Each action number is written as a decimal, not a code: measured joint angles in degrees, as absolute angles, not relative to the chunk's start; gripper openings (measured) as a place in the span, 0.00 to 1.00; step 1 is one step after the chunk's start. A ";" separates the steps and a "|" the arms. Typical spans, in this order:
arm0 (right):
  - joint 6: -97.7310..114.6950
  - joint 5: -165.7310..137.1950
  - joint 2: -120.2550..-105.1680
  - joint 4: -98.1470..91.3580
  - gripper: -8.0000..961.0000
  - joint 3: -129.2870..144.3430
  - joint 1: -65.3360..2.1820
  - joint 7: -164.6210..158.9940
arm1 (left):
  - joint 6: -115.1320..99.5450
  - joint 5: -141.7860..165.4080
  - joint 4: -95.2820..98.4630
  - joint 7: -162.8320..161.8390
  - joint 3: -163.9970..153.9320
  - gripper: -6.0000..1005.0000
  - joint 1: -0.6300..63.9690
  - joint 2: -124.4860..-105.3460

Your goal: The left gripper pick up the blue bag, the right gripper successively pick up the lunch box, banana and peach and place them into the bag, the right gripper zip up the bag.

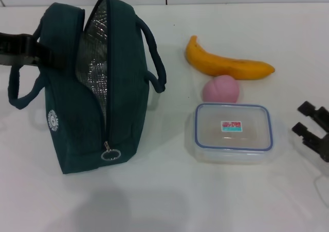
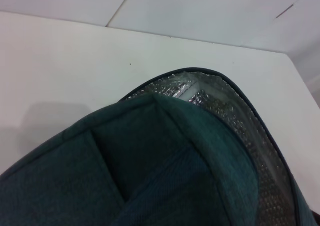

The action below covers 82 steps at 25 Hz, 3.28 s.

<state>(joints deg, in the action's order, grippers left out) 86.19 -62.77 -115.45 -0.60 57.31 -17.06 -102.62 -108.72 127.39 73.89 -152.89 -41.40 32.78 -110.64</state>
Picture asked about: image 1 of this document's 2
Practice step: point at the pink toy peach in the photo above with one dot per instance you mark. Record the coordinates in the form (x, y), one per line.
(222, 89)

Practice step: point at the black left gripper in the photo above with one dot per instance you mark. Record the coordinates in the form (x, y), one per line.
(13, 44)

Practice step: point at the clear food container blue seal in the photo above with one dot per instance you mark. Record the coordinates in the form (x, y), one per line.
(231, 139)

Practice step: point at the dark teal insulated lunch bag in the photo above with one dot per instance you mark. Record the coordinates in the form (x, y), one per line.
(128, 100)

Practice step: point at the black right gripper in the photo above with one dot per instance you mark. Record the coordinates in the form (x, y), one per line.
(321, 142)

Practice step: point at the yellow banana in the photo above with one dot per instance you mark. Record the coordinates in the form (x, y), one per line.
(218, 64)

